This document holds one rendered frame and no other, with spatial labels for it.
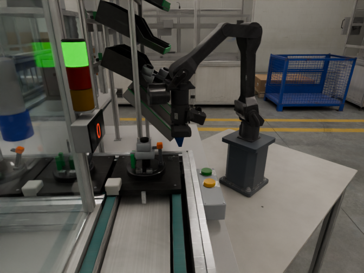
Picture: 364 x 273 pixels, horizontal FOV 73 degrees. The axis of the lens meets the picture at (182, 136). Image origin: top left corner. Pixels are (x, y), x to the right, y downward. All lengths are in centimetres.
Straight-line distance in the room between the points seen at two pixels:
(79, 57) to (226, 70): 435
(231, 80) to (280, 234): 421
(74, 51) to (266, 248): 71
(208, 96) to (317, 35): 612
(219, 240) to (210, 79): 422
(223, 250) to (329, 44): 997
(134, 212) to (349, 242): 181
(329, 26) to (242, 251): 990
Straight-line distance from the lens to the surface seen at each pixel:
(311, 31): 1015
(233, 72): 488
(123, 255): 70
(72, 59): 60
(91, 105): 62
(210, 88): 487
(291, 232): 89
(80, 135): 60
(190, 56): 77
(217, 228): 84
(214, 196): 79
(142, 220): 78
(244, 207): 93
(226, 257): 77
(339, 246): 225
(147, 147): 84
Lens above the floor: 143
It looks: 23 degrees down
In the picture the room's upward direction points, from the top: straight up
